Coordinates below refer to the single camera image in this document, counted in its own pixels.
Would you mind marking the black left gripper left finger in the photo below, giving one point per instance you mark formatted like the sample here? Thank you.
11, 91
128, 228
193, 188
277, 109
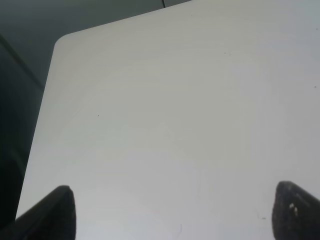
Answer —
52, 218

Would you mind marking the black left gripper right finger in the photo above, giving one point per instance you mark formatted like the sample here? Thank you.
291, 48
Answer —
295, 213

